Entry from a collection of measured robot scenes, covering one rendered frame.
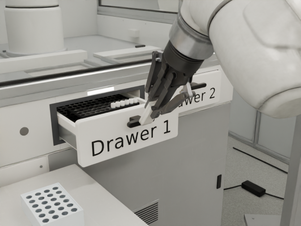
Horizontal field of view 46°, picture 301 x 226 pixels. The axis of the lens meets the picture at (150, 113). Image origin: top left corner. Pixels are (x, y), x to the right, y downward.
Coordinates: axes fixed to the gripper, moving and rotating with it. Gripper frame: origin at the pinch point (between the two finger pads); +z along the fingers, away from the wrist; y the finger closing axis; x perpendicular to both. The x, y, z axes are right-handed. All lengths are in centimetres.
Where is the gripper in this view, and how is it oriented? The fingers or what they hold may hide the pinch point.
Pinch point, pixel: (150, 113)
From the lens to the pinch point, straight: 79.6
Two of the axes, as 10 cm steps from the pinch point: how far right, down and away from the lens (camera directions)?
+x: -7.9, 2.1, -5.7
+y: -5.0, -7.6, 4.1
